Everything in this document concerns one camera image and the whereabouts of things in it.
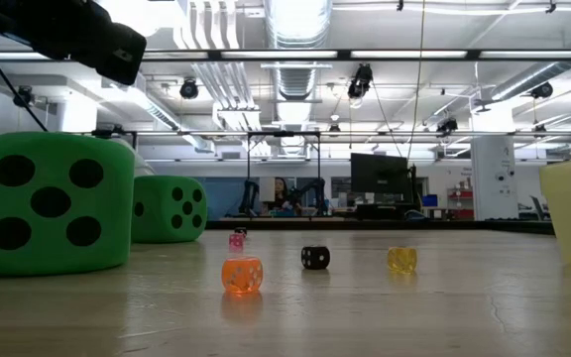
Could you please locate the large green foam die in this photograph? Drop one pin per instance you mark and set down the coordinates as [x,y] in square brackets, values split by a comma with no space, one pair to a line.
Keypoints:
[161,218]
[50,238]

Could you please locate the black monitor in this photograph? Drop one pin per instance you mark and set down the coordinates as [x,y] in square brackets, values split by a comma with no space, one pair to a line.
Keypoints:
[379,173]

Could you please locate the small yellow translucent die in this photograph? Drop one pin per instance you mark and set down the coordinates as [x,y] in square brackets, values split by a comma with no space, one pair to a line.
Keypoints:
[402,260]

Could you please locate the small black die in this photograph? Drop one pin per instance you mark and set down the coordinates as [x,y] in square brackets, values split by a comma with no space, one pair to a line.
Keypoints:
[315,258]
[240,231]

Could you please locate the silver ventilation duct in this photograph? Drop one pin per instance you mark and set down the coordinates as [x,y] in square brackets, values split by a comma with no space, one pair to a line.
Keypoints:
[298,39]

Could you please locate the black hanging camera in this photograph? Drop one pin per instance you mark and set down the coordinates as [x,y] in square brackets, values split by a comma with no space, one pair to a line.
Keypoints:
[542,90]
[23,95]
[361,82]
[447,125]
[189,89]

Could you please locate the white pillar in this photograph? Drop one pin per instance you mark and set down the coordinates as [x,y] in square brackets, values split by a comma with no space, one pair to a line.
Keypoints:
[493,178]

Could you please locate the blue screen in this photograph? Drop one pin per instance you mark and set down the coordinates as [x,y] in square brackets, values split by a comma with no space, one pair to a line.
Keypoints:
[429,200]

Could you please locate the small pink die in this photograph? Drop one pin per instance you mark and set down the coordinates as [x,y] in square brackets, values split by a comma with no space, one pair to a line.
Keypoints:
[236,241]

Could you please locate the small orange translucent die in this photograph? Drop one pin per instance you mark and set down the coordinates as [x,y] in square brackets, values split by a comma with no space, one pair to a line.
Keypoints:
[242,274]

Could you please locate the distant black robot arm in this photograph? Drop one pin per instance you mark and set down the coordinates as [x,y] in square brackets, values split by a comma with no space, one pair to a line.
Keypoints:
[310,191]
[248,196]

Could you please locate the person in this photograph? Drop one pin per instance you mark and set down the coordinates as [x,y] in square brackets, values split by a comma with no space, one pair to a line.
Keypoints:
[280,196]

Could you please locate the red shelf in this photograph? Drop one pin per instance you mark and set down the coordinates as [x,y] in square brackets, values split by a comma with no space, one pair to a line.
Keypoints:
[459,203]

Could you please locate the black overhead beam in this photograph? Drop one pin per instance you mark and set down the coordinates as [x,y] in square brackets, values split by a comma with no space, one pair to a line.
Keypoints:
[345,54]

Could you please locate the thin black horizontal rail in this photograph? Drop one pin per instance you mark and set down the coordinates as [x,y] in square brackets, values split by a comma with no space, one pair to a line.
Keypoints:
[414,133]

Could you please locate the black aluminium table frame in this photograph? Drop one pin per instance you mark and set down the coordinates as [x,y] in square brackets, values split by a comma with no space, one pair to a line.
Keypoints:
[365,224]

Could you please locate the white cylindrical security camera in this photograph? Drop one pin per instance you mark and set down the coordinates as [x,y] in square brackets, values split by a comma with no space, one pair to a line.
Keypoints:
[139,158]

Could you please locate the black distant station frame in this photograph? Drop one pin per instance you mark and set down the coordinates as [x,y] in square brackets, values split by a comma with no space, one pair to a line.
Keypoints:
[283,134]

